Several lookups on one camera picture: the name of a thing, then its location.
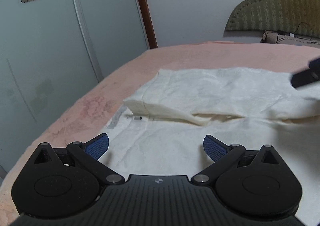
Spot brown wooden door frame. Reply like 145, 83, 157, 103
138, 0, 158, 49

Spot black charging cable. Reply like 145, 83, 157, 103
276, 21, 320, 41

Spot olive upholstered headboard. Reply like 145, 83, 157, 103
225, 0, 319, 38

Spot beige pillow at headboard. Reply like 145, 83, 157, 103
260, 30, 320, 49

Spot white textured pants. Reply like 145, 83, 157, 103
98, 66, 320, 179

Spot pink floral bed blanket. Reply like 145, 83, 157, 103
1, 41, 319, 225

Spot white sliding wardrobe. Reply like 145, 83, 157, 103
1, 0, 148, 177

